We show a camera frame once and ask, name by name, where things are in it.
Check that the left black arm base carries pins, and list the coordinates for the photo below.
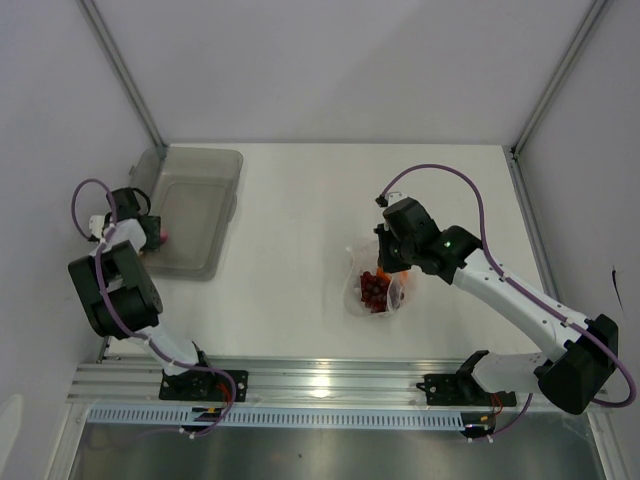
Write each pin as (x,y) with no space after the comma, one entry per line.
(192,386)

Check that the clear zip top bag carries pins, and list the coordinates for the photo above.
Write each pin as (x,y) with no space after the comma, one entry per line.
(364,257)

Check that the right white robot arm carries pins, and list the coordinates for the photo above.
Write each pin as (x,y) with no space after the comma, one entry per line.
(574,359)

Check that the clear grey plastic bin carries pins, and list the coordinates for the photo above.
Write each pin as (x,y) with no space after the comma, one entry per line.
(194,192)

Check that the left aluminium frame post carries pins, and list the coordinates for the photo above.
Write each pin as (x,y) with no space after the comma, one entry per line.
(111,51)

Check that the aluminium mounting rail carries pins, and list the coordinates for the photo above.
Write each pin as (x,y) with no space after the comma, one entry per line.
(329,383)

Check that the orange fruit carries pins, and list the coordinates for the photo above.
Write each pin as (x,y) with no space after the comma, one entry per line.
(399,276)

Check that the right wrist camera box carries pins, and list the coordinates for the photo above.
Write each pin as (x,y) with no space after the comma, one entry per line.
(390,197)

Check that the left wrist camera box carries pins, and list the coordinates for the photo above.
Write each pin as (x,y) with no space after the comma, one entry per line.
(98,226)

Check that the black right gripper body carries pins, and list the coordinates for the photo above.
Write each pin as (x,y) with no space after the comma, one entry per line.
(395,255)

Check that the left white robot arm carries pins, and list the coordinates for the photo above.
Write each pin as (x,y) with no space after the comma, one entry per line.
(116,292)

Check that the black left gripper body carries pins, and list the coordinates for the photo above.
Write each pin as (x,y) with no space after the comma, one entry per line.
(154,236)

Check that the dark red grape bunch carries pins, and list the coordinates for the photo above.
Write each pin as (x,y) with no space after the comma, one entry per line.
(380,296)

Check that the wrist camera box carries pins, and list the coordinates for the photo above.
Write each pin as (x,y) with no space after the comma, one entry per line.
(390,197)
(98,226)

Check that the aluminium frame post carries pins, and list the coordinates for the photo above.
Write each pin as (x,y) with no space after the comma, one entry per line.
(111,51)
(571,54)

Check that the slotted white cable duct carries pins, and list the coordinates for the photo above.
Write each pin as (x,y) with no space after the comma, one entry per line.
(239,416)

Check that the right aluminium frame post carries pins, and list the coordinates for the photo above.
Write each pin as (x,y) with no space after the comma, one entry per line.
(571,54)

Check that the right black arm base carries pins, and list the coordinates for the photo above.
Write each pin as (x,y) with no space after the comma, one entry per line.
(461,390)

